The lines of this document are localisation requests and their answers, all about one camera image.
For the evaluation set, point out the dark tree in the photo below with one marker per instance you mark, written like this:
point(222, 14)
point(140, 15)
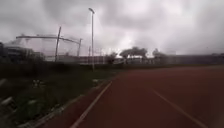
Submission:
point(133, 52)

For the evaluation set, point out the tall lamp pole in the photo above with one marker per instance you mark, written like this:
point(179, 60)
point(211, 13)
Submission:
point(92, 40)

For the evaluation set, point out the building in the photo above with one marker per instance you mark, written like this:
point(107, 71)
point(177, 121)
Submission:
point(18, 53)

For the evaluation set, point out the metal frame structure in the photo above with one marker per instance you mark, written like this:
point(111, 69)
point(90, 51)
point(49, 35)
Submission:
point(58, 41)

